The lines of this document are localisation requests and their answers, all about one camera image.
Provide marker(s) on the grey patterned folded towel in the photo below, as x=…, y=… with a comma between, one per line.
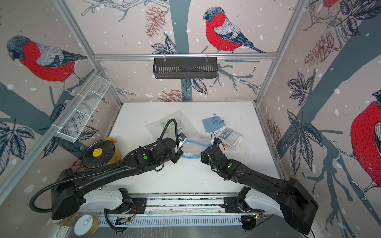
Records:
x=230, y=138

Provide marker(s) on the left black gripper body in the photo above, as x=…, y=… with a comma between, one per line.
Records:
x=173, y=155

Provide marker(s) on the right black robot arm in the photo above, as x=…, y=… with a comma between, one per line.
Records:
x=296, y=205

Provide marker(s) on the black hanging wire basket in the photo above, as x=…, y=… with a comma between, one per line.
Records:
x=185, y=68

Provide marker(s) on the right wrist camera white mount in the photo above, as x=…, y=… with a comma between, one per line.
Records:
x=217, y=141

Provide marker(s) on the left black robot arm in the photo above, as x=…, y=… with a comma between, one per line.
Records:
x=69, y=195

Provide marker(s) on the white mesh wall shelf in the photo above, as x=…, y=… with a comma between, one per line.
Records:
x=74, y=125

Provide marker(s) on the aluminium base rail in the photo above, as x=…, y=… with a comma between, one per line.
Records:
x=179, y=209

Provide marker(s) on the yellow pot black lid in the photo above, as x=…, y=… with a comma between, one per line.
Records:
x=101, y=153

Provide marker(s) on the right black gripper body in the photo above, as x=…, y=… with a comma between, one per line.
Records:
x=215, y=165

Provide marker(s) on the clear vacuum bag blue zipper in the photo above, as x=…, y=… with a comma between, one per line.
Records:
x=195, y=142

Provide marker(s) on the glass jar with metal lid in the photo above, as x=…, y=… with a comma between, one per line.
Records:
x=67, y=222

